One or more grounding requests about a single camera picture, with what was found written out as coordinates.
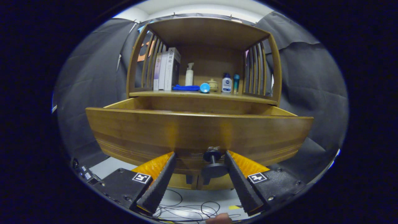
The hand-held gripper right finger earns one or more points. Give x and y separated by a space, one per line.
241 183

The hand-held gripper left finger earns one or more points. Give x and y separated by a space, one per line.
161 183

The black drawer knob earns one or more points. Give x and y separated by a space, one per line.
214 165

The wooden drawer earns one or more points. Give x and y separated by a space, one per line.
140 133

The blue and white cosmetic tube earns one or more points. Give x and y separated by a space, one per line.
204 88

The wooden cabinet door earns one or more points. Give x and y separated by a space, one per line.
178 181
219 184

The wooden countertop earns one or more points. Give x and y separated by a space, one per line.
174 93

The wooden cabinet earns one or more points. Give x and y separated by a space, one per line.
211 62

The yellow floor tape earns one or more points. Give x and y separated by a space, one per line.
233 207

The black equipment box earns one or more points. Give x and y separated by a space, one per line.
88 175

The blue folded cloth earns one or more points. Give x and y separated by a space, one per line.
186 88

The white lotion bottle blue cap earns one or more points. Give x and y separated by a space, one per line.
226 84

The teal slim bottle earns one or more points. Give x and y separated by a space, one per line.
236 82

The beige lidded teacup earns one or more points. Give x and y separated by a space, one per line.
214 83

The white pump bottle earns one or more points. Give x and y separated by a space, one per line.
189 77

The pale purple book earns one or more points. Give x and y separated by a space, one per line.
157 71

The thin white book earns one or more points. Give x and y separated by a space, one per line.
162 71

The white and black book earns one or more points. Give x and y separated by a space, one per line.
172 68

